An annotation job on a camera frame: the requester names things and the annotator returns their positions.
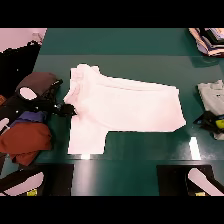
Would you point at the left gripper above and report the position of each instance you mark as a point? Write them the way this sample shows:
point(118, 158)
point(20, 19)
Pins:
point(68, 109)

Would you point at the white T-shirt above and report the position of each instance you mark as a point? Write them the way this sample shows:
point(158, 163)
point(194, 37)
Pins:
point(126, 106)

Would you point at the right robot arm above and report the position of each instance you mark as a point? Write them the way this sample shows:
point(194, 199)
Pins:
point(204, 182)

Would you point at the blue garment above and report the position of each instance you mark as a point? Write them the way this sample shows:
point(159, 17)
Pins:
point(30, 117)

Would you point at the brown garment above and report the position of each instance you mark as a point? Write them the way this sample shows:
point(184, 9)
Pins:
point(39, 81)

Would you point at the red-brown garment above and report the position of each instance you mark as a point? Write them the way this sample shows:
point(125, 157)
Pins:
point(25, 140)

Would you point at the black and yellow garment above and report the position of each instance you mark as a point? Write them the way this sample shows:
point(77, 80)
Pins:
point(210, 122)

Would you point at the heap of clothes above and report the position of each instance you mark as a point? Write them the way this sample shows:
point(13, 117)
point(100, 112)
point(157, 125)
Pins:
point(209, 40)

